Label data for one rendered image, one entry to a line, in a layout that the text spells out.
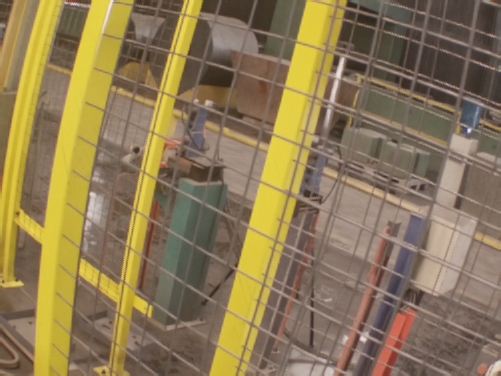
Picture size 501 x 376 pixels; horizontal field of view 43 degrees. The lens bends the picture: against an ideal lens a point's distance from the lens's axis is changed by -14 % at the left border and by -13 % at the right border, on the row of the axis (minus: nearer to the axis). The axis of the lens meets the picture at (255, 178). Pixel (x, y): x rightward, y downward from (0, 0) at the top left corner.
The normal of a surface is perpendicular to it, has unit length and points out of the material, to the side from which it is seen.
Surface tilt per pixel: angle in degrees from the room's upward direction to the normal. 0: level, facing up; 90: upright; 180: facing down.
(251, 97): 99
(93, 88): 90
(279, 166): 90
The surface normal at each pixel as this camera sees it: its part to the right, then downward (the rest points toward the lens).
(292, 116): -0.63, 0.02
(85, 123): 0.72, 0.33
